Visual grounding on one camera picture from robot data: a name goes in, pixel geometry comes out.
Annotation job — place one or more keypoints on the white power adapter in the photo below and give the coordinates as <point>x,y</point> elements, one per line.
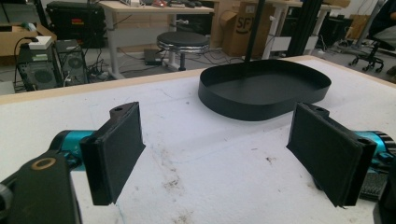
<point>40,43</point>

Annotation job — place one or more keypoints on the white desk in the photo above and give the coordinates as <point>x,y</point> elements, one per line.
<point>299,28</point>

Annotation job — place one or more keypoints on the open cardboard box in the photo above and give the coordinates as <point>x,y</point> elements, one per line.
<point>18,39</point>

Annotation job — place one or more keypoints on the light wooden desk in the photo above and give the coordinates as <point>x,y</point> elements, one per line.
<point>149,18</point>

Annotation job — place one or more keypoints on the black office chair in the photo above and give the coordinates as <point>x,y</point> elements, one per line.
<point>378,40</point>

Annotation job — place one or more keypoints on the black vertical pole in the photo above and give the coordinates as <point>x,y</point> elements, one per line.
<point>253,29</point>

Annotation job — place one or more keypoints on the brown cardboard box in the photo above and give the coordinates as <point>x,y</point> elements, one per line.
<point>241,28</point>

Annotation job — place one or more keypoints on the round black stool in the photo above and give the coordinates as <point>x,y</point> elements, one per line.
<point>182,43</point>

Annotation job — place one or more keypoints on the black aluminium frame post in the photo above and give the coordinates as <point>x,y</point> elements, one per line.
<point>303,26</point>

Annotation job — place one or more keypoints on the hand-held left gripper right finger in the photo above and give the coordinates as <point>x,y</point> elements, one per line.
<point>330,152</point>

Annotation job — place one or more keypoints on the black oval tray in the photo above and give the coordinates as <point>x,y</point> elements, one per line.
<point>264,90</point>

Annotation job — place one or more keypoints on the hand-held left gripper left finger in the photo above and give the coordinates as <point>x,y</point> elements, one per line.
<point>113,155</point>

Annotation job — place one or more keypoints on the black hard case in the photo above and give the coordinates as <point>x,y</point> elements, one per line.
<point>76,23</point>

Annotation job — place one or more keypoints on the black computer tower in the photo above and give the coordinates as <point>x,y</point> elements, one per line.
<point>39,67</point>

